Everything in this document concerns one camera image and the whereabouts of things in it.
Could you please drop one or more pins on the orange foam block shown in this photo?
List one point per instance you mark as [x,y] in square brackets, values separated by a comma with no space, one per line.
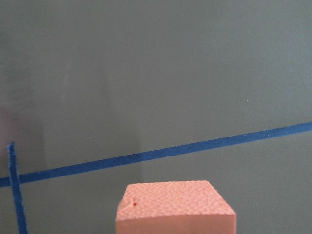
[175,207]

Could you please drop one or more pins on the brown paper table mat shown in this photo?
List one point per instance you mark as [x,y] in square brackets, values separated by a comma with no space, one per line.
[85,80]

